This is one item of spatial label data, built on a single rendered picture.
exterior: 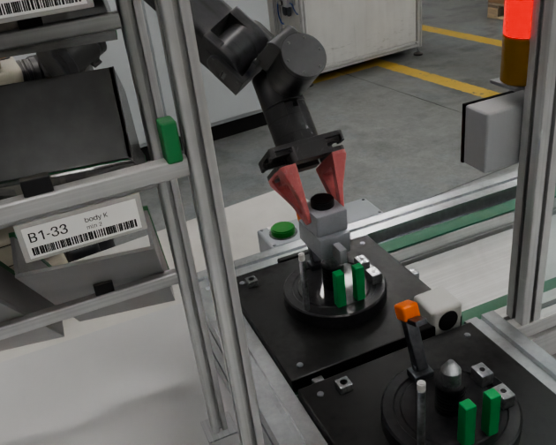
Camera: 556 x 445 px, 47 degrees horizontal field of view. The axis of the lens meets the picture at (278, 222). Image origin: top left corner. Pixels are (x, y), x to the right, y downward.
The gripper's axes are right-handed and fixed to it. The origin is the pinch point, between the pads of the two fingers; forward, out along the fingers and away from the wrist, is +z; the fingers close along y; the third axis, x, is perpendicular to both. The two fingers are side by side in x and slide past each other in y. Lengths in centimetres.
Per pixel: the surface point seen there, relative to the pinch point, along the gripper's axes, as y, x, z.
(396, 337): 2.8, -1.4, 17.7
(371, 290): 4.1, 3.5, 11.5
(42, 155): -30.4, -26.7, -7.0
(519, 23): 17.2, -24.7, -9.2
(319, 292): -2.0, 5.9, 9.4
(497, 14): 401, 403, -183
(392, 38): 251, 354, -164
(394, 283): 8.9, 6.2, 11.7
